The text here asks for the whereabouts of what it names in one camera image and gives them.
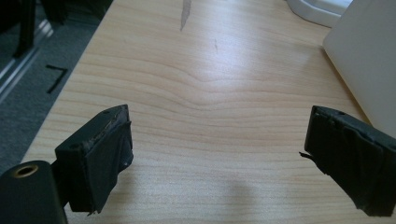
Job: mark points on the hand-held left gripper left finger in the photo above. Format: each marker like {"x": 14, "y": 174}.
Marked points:
{"x": 93, "y": 161}

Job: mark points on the white round container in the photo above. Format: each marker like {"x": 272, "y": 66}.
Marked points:
{"x": 317, "y": 11}

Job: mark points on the white box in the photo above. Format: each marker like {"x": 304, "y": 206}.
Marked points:
{"x": 369, "y": 59}

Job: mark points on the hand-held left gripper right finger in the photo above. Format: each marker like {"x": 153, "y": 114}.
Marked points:
{"x": 351, "y": 155}

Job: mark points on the black stand leg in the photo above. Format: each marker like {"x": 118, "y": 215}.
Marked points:
{"x": 25, "y": 28}

